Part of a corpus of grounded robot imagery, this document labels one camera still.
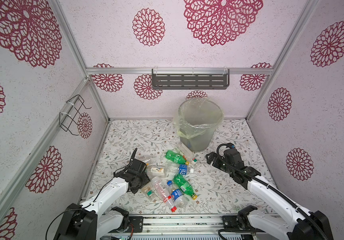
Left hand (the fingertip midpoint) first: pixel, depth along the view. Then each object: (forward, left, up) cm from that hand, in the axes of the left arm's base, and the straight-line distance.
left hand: (145, 184), depth 86 cm
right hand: (+11, -38, +13) cm, 41 cm away
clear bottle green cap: (-4, -3, +2) cm, 6 cm away
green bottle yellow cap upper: (+15, -19, +4) cm, 24 cm away
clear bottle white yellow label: (+6, -7, +4) cm, 10 cm away
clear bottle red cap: (-5, -11, +4) cm, 13 cm away
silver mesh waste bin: (+25, -36, +4) cm, 44 cm away
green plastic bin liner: (+38, -32, +17) cm, 53 cm away
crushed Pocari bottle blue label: (+7, -17, +4) cm, 19 cm away
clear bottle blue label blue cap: (-8, -18, +4) cm, 20 cm away
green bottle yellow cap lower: (0, -21, +3) cm, 21 cm away
